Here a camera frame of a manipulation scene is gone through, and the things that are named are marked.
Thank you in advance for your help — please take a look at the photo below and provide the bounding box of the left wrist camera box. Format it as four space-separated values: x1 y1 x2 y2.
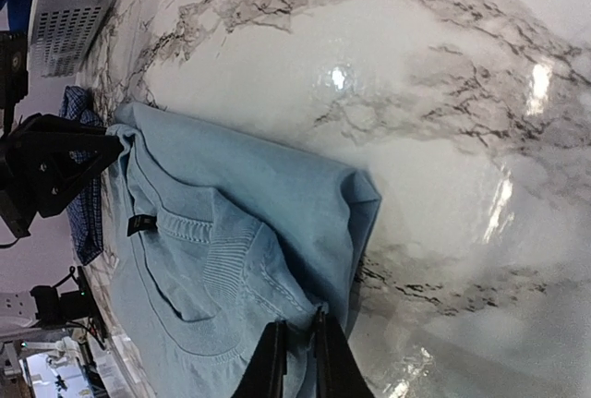
0 30 29 138

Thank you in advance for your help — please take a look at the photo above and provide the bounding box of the blue checked shirt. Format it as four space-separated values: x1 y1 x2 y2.
59 86 104 266

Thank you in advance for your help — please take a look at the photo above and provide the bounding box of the white plastic laundry basket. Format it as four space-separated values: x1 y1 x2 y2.
28 0 115 78

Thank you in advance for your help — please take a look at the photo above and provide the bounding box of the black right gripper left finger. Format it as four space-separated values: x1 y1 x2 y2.
232 321 287 398

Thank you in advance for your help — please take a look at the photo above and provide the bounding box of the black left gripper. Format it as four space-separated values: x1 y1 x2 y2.
1 114 121 237

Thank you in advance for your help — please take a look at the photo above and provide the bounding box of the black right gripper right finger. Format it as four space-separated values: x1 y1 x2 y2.
312 308 374 398

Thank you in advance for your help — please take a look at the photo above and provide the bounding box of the light blue garment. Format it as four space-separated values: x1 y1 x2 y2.
109 103 380 397

